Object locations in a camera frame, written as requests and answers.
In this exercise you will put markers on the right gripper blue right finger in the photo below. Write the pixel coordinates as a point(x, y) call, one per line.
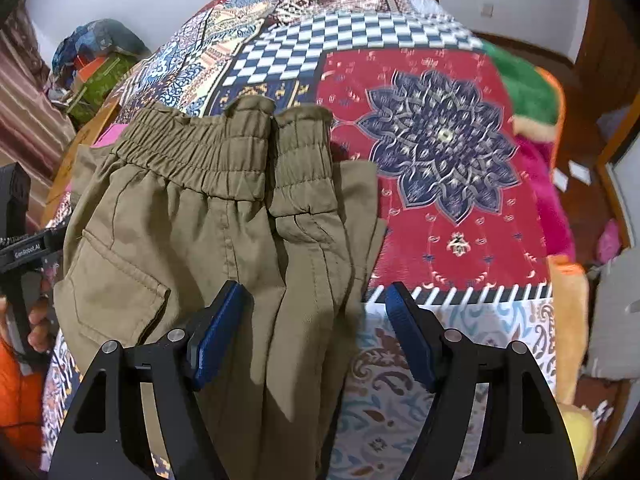
point(419, 335)

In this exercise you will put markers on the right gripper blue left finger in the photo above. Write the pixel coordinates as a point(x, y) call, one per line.
point(210, 332)

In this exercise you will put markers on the olive green pants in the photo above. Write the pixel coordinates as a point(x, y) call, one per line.
point(179, 205)

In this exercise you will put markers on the person's left hand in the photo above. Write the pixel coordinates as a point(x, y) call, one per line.
point(39, 336)

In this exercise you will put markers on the patchwork patterned bedspread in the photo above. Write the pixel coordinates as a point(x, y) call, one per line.
point(464, 197)

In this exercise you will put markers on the striped red curtain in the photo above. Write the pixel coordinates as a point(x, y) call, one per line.
point(34, 132)

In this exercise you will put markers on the orange jacket sleeve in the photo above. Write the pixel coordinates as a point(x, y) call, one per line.
point(21, 408)

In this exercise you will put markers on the pink folded garment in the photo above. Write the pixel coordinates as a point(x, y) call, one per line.
point(110, 135)

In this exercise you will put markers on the green storage basket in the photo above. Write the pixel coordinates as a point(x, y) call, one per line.
point(94, 83)

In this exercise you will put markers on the pink slipper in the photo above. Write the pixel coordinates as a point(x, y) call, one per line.
point(608, 244)

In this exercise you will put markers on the small white paper on floor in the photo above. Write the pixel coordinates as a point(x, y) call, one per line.
point(579, 172)

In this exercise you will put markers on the pile of blue clothes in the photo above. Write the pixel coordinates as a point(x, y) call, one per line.
point(95, 39)

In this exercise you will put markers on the green plush blanket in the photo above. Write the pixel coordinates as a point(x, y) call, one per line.
point(531, 95)

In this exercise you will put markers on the white wall socket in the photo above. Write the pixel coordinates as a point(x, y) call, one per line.
point(487, 10)

